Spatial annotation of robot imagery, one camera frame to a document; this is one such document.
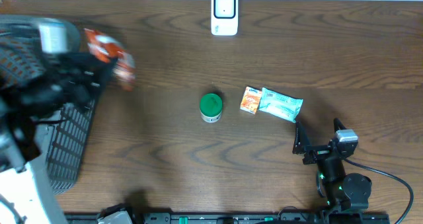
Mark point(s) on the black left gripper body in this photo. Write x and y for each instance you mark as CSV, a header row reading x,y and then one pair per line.
x,y
59,89

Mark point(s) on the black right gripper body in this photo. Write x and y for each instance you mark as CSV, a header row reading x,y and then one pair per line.
x,y
317,153

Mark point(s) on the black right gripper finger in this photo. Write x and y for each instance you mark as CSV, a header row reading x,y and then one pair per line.
x,y
301,142
338,125

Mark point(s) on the mint green wipes packet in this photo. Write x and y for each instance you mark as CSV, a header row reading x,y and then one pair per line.
x,y
280,105

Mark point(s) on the red Top snack packet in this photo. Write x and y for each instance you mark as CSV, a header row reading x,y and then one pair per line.
x,y
106,48

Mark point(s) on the orange Kleenex tissue packet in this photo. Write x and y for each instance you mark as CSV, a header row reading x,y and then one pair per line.
x,y
251,100

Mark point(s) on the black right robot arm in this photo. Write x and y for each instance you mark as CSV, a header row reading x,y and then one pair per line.
x,y
347,194

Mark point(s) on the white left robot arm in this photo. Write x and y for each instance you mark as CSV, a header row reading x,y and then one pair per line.
x,y
45,123

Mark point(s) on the white barcode scanner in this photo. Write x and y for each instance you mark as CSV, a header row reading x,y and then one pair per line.
x,y
224,17

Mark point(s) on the grey plastic shopping basket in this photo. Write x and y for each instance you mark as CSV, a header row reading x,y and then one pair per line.
x,y
62,145

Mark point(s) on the green lid jar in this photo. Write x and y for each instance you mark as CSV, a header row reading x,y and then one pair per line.
x,y
211,107

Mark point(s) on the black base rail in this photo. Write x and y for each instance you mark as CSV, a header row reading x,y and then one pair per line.
x,y
289,216

